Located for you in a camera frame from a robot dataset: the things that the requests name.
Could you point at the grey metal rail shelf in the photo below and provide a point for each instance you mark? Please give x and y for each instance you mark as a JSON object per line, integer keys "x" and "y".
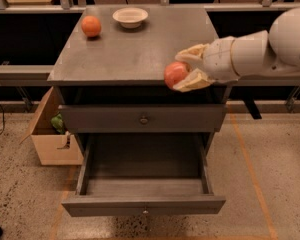
{"x": 37, "y": 75}

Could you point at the grey drawer cabinet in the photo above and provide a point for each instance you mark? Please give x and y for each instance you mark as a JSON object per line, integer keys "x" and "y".
{"x": 126, "y": 66}

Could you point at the closed top drawer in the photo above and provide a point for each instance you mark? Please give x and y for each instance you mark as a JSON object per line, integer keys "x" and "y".
{"x": 142, "y": 118}

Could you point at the open middle drawer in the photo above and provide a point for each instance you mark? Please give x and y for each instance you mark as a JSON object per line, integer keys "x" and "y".
{"x": 143, "y": 174}

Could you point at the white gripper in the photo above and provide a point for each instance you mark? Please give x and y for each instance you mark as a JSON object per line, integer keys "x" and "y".
{"x": 218, "y": 60}

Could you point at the white bowl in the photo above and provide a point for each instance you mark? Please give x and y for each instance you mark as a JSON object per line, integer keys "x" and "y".
{"x": 130, "y": 17}

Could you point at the cardboard box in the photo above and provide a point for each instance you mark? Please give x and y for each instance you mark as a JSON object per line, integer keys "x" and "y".
{"x": 52, "y": 147}

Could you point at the green object in box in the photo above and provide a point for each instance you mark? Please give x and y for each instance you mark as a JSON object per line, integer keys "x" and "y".
{"x": 57, "y": 123}

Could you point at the orange fruit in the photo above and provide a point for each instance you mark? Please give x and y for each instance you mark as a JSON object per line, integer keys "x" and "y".
{"x": 91, "y": 26}

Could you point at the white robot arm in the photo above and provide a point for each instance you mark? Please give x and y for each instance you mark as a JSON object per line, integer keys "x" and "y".
{"x": 270, "y": 53}

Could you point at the red apple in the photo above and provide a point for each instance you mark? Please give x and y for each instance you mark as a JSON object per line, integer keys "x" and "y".
{"x": 176, "y": 72}

